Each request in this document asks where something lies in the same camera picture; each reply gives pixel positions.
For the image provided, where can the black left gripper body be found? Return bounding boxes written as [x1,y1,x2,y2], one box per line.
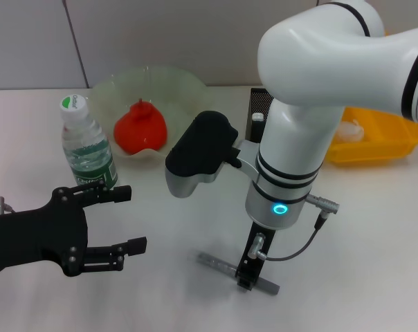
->
[0,186,89,277]

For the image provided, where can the black mesh pen holder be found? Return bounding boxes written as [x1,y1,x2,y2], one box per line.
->
[245,87,274,143]

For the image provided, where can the orange fruit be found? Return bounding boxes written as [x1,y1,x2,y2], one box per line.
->
[112,98,169,156]

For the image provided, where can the white paper ball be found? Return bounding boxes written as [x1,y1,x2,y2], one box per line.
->
[335,119,365,143]

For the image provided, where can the yellow plastic bin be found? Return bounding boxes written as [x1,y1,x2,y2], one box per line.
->
[325,29,418,167]

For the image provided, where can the clear green-label water bottle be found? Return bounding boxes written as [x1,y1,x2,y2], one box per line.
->
[59,93,119,190]

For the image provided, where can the grey marker pen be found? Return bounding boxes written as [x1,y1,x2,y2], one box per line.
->
[197,252,280,295]

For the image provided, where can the pale green wavy fruit bowl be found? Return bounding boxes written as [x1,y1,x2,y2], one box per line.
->
[89,65,217,167]

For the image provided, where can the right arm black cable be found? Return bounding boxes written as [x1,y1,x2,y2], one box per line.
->
[248,194,341,260]

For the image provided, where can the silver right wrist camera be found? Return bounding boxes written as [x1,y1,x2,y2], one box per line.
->
[165,110,240,199]

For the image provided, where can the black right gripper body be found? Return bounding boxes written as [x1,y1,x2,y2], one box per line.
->
[237,221,276,271]

